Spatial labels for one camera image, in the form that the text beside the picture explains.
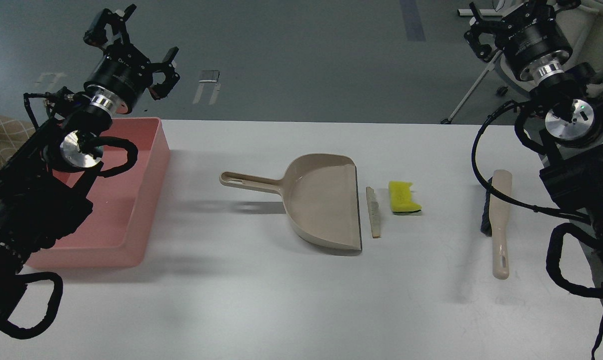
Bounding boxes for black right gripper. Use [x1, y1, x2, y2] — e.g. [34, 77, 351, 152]
[463, 0, 581, 83]

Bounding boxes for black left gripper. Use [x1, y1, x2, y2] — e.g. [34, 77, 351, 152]
[83, 4, 181, 115]

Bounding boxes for white stand base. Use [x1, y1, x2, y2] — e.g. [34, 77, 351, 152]
[457, 8, 502, 18]

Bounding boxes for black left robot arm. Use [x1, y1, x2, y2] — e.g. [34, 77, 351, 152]
[0, 4, 181, 340]

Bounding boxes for beige hand brush black bristles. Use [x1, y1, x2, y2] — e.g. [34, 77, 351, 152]
[480, 170, 513, 280]

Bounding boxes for beige plastic dustpan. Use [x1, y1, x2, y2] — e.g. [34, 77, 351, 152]
[219, 153, 363, 252]

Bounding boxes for triangular toast slice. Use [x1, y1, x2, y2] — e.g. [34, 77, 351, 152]
[365, 186, 381, 239]

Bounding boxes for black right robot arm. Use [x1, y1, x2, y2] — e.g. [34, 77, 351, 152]
[464, 0, 603, 354]

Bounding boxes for pink plastic bin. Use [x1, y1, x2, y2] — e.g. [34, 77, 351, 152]
[27, 117, 171, 269]

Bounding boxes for yellow green sponge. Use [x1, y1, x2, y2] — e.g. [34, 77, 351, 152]
[388, 180, 422, 214]

